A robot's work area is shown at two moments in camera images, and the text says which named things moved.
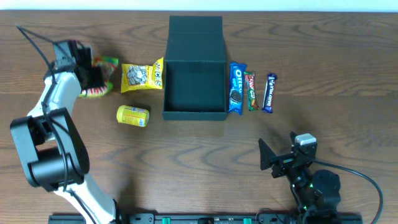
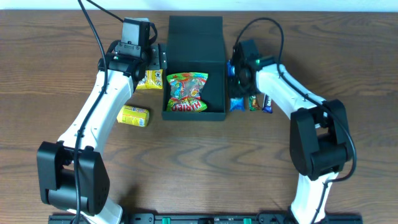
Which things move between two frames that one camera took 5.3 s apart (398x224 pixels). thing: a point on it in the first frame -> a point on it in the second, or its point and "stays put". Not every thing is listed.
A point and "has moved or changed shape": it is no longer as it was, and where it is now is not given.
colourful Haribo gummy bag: [109, 65] has moved or changed shape
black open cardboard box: [194, 69] stays put
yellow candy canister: [132, 116] stays put
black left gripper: [94, 76] -> [160, 56]
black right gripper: [282, 160] -> [233, 88]
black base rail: [204, 218] stays put
